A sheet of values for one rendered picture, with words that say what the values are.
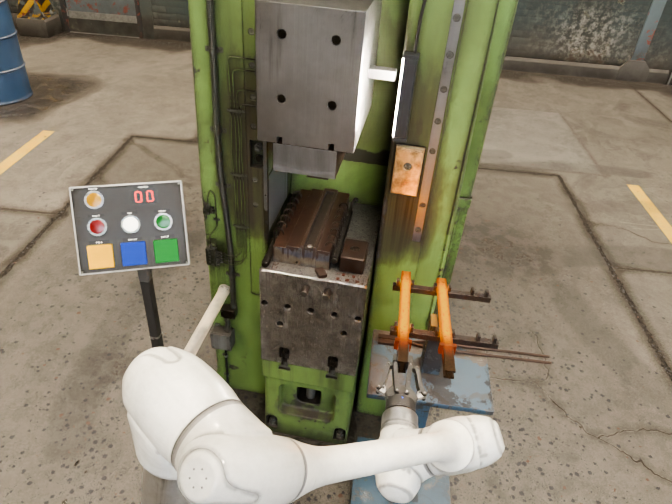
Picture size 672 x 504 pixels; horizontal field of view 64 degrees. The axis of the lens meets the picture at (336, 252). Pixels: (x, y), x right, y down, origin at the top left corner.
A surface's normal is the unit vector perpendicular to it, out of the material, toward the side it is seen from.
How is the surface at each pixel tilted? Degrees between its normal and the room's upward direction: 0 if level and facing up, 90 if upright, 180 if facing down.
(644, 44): 90
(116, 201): 60
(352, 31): 90
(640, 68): 90
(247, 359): 90
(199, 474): 48
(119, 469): 0
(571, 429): 0
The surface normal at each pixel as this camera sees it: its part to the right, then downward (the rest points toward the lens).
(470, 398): 0.07, -0.81
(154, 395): -0.40, -0.44
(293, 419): -0.18, 0.55
